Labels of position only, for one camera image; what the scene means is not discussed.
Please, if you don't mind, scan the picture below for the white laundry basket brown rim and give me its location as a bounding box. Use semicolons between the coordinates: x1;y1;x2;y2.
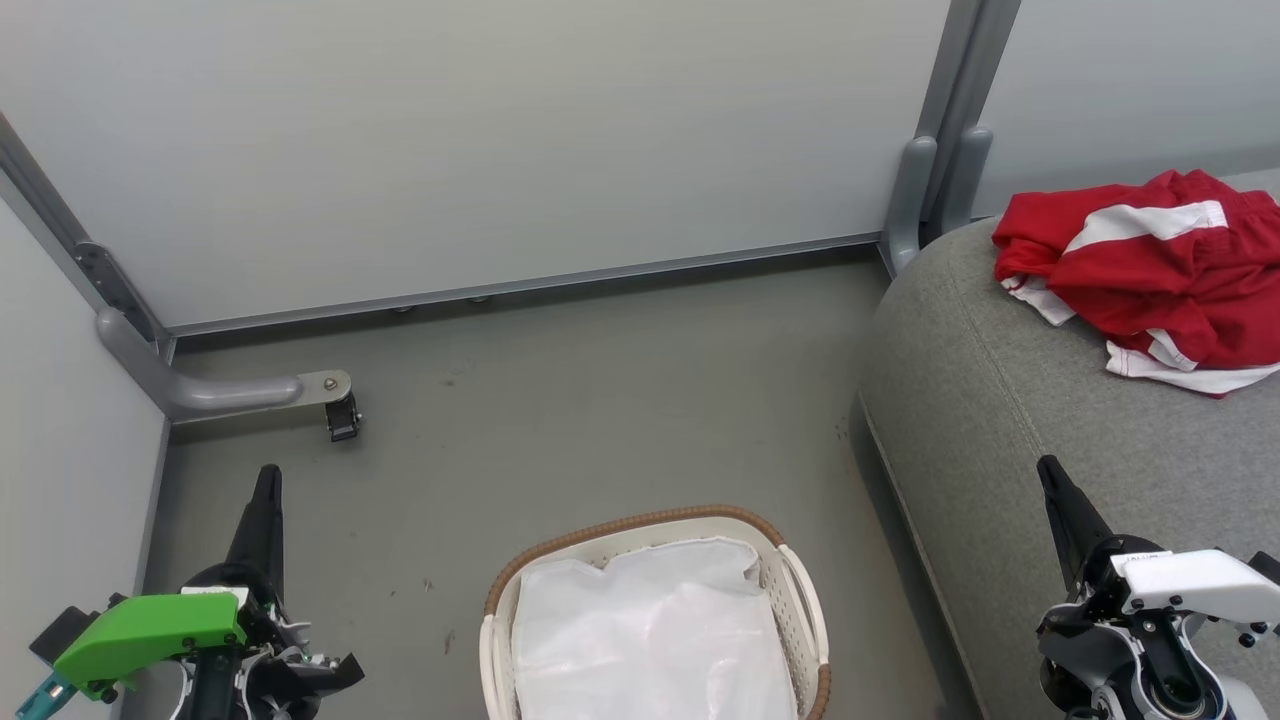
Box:
479;504;833;720

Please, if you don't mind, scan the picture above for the red shirt with white sleeve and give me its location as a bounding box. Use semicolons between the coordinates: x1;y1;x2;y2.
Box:
992;168;1280;329

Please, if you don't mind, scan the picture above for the black caster wheel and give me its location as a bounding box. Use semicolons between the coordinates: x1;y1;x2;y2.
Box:
324;391;364;444

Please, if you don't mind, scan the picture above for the dark metal hinge plate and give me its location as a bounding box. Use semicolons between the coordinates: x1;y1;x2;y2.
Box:
70;240;168;348

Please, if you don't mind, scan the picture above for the grey metal partition foot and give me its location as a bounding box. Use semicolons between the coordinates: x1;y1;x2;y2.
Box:
96;307;354;423

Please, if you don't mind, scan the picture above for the teal left cable connector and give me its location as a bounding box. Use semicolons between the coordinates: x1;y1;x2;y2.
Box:
14;670;79;720

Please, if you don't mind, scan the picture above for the grey partition bottom rail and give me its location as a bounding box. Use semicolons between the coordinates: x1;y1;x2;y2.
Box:
163;232;887;339

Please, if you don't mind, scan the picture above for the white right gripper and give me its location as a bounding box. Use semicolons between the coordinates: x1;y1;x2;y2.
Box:
1035;455;1280;629

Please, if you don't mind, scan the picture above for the grey fabric sofa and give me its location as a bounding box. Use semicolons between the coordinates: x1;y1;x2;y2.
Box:
857;165;1280;720

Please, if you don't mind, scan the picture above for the white basket liner cloth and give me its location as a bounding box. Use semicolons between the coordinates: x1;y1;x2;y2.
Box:
511;536;802;720

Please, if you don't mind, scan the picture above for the grey partition post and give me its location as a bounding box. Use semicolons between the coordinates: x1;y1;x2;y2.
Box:
879;0;1027;278

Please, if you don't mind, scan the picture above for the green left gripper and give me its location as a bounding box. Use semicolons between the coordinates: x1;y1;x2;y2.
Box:
53;463;287;703

